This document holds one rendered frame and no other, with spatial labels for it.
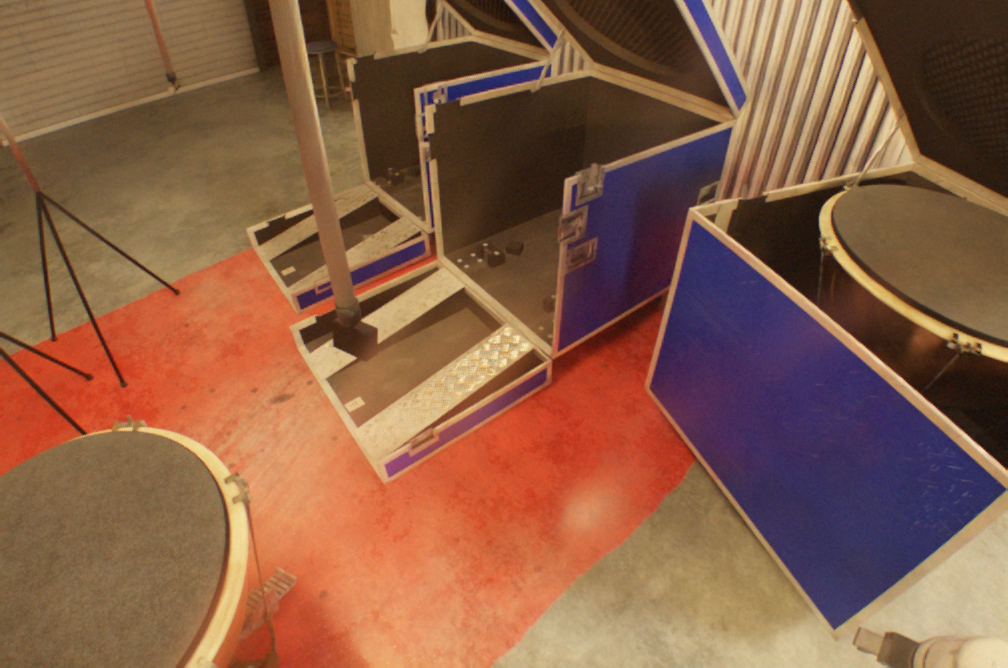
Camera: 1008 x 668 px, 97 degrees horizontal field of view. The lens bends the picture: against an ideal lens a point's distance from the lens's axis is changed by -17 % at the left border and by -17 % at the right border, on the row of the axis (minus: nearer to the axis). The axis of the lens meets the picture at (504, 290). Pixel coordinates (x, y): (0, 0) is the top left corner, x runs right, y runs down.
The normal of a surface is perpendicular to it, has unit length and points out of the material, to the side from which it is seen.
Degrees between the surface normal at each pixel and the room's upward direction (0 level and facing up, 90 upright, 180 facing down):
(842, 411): 90
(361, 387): 1
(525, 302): 0
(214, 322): 0
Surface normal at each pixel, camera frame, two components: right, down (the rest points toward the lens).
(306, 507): 0.00, -0.78
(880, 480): -0.93, 0.23
